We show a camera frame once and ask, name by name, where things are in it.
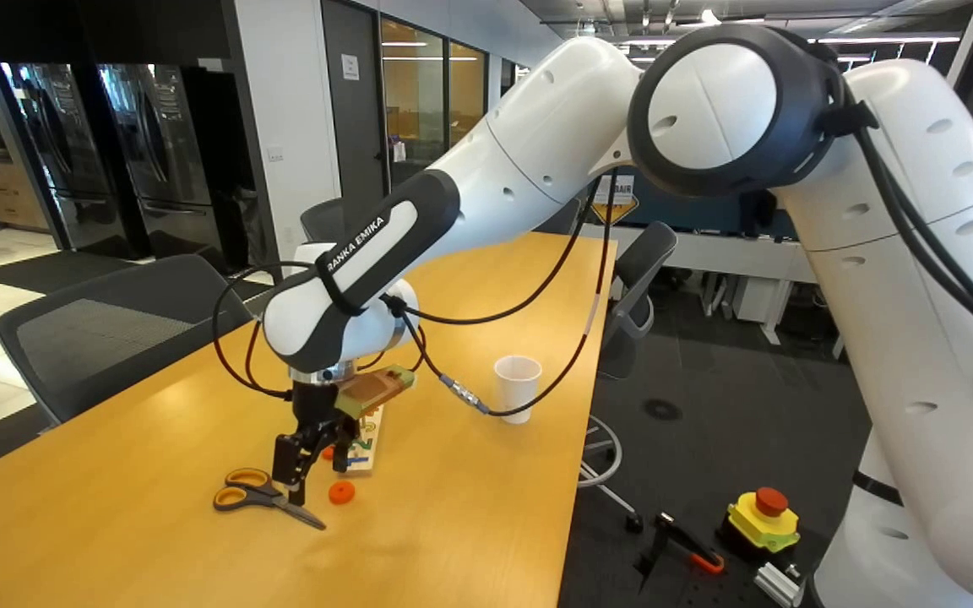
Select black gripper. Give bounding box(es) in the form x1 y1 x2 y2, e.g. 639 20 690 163
272 382 366 511

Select white paper cup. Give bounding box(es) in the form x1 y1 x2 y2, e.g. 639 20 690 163
491 350 544 428

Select grey mesh office chair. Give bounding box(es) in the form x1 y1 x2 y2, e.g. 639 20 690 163
609 220 684 342
0 249 258 428
299 196 374 259

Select grey chair base with footring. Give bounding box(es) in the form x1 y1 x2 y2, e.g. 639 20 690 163
576 412 648 534

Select black framed glass doors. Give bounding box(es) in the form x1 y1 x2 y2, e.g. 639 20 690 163
0 0 280 279

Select yellow red emergency stop button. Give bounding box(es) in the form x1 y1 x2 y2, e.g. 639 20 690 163
716 483 803 569

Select white office desk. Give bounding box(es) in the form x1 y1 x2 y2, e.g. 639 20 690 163
666 230 838 350

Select silver metal box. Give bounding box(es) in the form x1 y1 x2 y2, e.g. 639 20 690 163
755 559 810 608

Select orange handled scissors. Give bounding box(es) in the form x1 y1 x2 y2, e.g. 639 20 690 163
209 466 333 534

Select brown wrist camera board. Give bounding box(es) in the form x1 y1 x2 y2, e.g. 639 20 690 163
334 364 421 418

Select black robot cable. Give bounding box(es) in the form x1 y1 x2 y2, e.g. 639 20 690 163
209 95 973 421

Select black clamp orange handle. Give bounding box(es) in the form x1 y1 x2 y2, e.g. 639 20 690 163
632 511 729 588

